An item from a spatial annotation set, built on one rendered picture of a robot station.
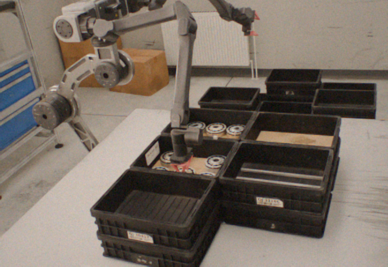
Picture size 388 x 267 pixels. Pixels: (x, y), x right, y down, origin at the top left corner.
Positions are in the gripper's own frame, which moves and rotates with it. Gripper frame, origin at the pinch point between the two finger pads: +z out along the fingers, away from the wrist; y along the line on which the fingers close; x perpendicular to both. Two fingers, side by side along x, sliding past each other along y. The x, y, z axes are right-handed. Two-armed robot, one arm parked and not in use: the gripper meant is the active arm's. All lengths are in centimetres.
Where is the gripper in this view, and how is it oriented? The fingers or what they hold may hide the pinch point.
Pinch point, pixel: (183, 171)
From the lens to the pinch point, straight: 193.8
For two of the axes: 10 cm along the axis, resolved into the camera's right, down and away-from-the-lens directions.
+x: -9.2, -0.7, 3.9
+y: 3.7, -4.6, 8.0
